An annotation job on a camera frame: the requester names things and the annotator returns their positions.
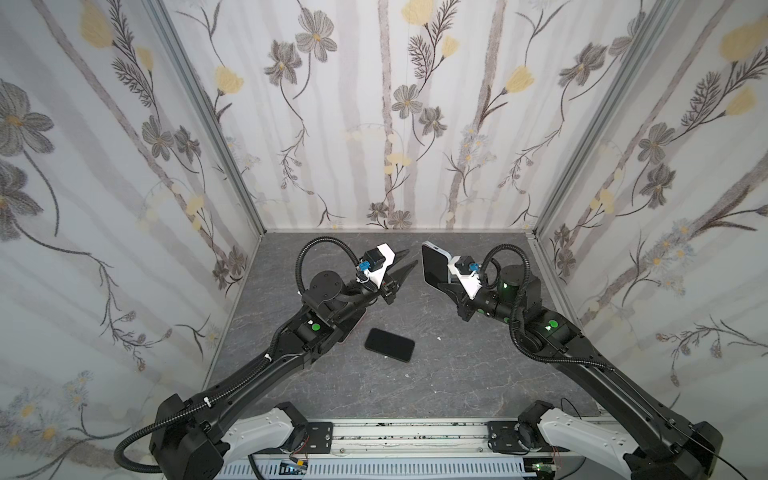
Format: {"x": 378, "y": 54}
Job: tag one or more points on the phone in pink case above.
{"x": 349, "y": 324}

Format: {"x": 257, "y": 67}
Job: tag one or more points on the white slotted cable duct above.
{"x": 397, "y": 468}

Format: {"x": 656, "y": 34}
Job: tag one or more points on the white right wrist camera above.
{"x": 466, "y": 270}

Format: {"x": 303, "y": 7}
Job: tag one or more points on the black phone on table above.
{"x": 390, "y": 345}

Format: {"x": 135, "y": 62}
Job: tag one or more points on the light blue phone case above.
{"x": 441, "y": 255}

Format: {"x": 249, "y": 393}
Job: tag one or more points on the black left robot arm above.
{"x": 192, "y": 438}

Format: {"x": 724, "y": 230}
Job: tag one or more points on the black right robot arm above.
{"x": 651, "y": 441}

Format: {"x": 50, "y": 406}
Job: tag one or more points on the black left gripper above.
{"x": 387, "y": 288}

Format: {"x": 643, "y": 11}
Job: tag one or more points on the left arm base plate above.
{"x": 318, "y": 439}

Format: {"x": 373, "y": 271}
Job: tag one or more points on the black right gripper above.
{"x": 462, "y": 299}

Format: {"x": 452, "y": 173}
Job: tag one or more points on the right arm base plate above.
{"x": 503, "y": 438}

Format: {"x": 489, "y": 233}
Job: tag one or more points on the aluminium front rail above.
{"x": 408, "y": 438}

